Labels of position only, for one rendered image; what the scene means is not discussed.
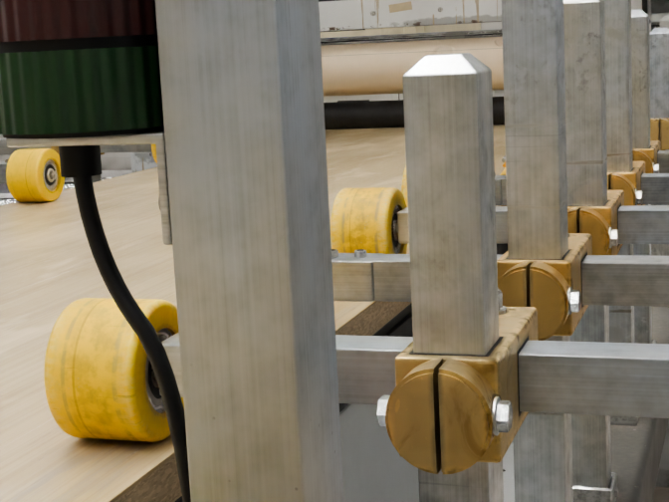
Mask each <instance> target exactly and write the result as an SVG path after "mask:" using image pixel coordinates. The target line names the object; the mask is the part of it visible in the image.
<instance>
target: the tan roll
mask: <svg viewBox="0 0 669 502"><path fill-rule="evenodd" d="M321 49H322V68H323V88H324V97H325V96H353V95H381V94H403V83H402V77H403V75H404V74H405V73H406V72H407V71H408V70H409V69H410V68H411V67H412V66H414V65H415V64H416V63H417V62H418V61H419V60H420V59H421V58H422V57H424V56H427V55H438V54H460V53H470V54H472V55H473V56H474V57H476V58H477V59H478V60H479V61H481V62H482V63H483V64H485V65H486V66H487V67H489V68H490V69H491V71H492V91H494V90H503V89H504V68H503V37H487V38H466V39H446V40H425V41H405V42H384V43H364V44H343V45H323V46H321Z"/></svg>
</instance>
